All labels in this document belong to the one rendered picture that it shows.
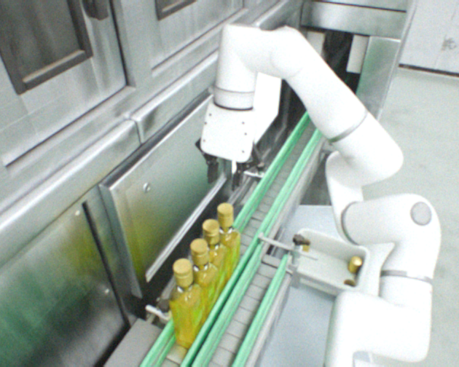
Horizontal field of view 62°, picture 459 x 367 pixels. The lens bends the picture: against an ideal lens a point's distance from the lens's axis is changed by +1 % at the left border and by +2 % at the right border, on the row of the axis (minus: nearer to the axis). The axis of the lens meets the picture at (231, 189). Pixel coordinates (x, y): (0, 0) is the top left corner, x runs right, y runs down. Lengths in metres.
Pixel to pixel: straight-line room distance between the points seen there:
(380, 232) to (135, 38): 0.54
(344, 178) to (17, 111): 0.56
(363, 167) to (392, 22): 0.91
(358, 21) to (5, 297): 1.38
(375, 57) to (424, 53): 2.92
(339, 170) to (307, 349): 0.54
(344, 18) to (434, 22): 2.88
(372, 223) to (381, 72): 0.99
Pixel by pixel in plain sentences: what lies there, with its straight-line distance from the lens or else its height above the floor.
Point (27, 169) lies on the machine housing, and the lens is 0.58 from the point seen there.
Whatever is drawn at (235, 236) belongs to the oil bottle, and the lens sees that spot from 0.89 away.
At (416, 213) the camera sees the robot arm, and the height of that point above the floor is 1.30.
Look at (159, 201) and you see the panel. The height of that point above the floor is 1.18.
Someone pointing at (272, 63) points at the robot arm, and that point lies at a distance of 0.65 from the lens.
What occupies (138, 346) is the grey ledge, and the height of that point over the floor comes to 0.88.
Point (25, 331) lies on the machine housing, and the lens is 0.74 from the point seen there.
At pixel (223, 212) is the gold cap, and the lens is 0.83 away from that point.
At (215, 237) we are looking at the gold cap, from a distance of 0.81.
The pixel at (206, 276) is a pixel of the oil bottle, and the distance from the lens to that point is 0.81.
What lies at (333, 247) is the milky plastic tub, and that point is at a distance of 1.26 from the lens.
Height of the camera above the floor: 1.75
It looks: 42 degrees down
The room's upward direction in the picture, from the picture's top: straight up
